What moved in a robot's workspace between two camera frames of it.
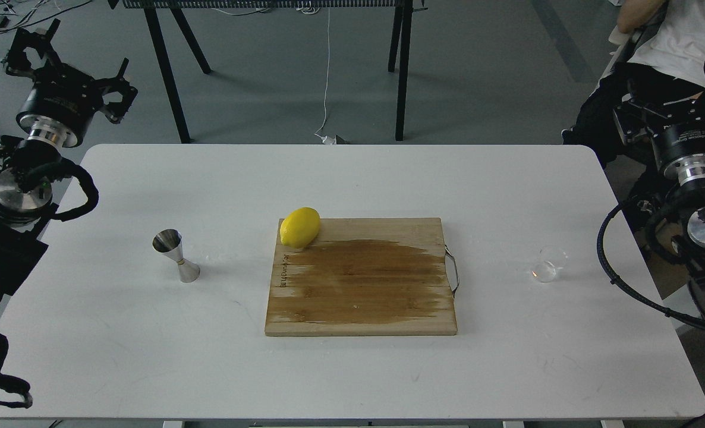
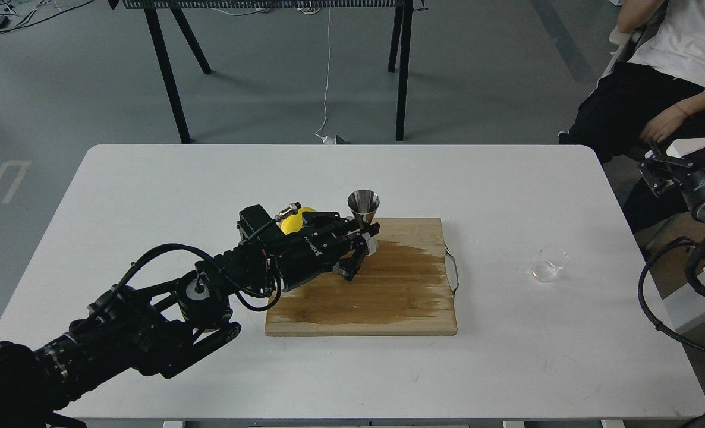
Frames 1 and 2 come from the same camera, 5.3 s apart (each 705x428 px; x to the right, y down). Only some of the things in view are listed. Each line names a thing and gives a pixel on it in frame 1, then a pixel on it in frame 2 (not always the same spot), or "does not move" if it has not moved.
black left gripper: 60,106 to 311,249
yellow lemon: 299,227 does not move
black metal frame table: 400,49 does not move
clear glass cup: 548,260 does not move
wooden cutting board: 362,276 does not move
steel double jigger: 168,241 to 364,204
